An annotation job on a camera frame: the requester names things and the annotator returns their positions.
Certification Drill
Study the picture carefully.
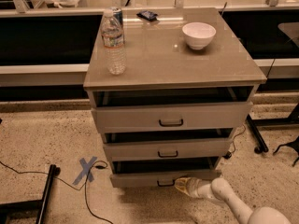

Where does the black stand leg right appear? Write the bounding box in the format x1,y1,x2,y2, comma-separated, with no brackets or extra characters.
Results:
247,115,268,154

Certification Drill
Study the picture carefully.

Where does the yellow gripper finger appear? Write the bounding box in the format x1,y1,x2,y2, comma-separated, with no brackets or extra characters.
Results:
175,177,200,196

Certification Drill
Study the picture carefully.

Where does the clear plastic water bottle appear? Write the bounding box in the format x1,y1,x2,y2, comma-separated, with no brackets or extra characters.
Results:
100,9,126,75

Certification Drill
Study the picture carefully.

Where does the dark blue snack packet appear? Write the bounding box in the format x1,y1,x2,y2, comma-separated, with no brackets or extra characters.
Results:
137,10,158,21

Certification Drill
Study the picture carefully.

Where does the grey drawer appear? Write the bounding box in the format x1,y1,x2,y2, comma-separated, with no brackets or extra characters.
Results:
92,102,252,133
110,157,221,188
103,138,231,161

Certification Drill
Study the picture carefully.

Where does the grey bottom drawer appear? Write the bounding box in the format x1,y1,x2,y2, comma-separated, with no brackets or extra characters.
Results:
110,157,221,188

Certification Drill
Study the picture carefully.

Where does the blue soda can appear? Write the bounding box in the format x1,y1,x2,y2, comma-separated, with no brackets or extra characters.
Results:
111,7,123,25

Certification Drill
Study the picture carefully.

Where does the white ceramic bowl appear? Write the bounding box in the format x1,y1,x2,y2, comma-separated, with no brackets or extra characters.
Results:
182,22,216,49

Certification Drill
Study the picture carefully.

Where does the blue tape cross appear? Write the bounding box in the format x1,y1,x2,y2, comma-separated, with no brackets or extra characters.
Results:
73,156,97,185

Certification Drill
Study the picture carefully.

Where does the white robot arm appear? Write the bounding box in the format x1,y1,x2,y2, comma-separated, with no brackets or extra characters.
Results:
175,177,291,224

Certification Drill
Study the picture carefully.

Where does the black floor cable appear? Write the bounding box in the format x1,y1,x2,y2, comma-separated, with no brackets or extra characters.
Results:
0,159,115,224

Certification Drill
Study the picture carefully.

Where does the grey top drawer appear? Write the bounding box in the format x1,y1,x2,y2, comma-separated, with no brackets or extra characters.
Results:
92,102,252,133

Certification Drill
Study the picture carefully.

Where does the black stand leg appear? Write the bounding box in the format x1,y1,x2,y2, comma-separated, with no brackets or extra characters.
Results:
0,164,60,224
247,115,268,154

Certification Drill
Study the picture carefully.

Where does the black chair base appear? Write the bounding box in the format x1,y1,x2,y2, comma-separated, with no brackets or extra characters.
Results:
272,137,299,168

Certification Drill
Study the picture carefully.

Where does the grey middle drawer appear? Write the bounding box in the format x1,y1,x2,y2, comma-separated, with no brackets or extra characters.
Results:
103,138,231,161

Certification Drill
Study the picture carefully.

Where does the grey drawer cabinet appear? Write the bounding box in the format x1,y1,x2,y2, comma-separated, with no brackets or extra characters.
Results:
82,7,268,175

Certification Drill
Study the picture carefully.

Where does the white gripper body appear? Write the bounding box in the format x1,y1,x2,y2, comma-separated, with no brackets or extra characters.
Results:
195,180,217,202

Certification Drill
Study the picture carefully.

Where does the black stand leg left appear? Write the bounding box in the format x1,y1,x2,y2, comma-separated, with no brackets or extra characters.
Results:
0,164,60,224

